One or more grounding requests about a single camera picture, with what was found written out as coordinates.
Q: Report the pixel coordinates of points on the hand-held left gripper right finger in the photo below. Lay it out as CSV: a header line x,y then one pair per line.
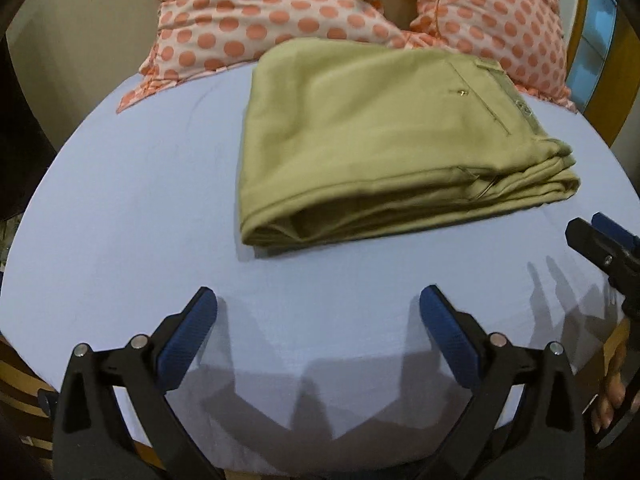
x,y
450,332

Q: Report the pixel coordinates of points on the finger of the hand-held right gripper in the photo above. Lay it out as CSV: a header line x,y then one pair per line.
x,y
612,229
587,240

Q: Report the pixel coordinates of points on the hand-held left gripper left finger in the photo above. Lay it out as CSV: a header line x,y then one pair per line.
x,y
186,330

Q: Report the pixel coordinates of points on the khaki pants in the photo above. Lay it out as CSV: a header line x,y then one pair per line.
x,y
380,135

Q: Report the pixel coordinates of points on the person's right hand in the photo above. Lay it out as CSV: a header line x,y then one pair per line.
x,y
611,390

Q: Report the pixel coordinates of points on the wooden headboard with blue panel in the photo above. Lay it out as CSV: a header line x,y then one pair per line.
x,y
600,60

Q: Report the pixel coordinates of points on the orange polka dot pillow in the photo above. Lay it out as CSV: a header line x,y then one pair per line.
x,y
500,25

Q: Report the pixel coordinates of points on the orange polka dot garment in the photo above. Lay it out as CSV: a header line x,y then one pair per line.
x,y
260,15

